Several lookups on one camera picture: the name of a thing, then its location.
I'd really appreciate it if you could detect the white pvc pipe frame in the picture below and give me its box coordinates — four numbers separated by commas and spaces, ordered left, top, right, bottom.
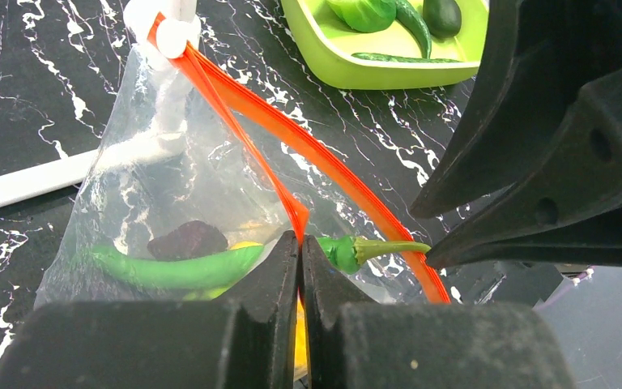
0, 1, 198, 207

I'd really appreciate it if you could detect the bok choy toy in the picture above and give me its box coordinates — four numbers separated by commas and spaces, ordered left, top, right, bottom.
326, 0, 397, 33

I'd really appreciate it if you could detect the dark red plum toy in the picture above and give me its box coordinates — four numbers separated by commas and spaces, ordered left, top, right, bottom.
147, 220, 228, 262

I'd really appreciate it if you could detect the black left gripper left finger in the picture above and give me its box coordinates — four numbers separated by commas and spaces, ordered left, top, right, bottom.
0, 232, 299, 388

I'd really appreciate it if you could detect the dark green avocado toy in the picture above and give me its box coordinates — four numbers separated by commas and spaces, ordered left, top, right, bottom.
423, 0, 462, 39

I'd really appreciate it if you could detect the yellow banana toy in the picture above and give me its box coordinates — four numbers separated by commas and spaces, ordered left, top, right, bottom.
229, 241, 262, 250

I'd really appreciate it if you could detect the green bean pod toy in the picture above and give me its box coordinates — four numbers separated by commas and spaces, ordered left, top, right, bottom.
395, 0, 432, 58

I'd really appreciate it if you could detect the green chili pepper toy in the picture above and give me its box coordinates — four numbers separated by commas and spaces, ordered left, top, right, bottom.
89, 236, 431, 289

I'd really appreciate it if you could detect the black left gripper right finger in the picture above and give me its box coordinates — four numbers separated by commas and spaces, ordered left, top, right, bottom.
300, 236, 575, 388

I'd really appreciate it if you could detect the clear zip top bag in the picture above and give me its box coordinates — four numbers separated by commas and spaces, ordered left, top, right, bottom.
34, 11, 452, 310

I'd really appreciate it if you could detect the green plastic basin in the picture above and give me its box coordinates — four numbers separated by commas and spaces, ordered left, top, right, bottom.
281, 1, 488, 90

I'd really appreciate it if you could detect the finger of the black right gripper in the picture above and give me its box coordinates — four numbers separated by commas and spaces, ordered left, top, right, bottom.
410, 1, 622, 219
427, 69, 622, 268

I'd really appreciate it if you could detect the green cucumber toy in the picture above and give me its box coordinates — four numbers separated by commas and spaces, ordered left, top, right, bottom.
352, 52, 461, 63

